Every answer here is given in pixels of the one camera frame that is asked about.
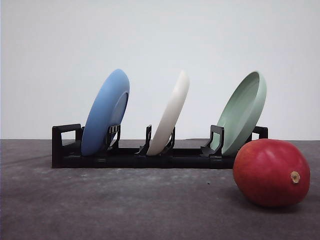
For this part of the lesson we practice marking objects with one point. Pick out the white plate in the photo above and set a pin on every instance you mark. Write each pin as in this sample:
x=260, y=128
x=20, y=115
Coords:
x=169, y=115

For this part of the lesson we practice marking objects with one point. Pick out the red pomegranate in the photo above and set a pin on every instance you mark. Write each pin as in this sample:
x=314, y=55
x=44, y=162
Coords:
x=271, y=172

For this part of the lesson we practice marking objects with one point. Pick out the blue plate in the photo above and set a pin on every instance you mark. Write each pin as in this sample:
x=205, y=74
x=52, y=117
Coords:
x=107, y=108

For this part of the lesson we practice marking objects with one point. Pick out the green plate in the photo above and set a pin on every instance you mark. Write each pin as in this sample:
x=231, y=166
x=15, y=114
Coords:
x=242, y=114

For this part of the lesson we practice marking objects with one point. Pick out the black dish rack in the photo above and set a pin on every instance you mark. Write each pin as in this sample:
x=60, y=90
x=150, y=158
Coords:
x=68, y=152

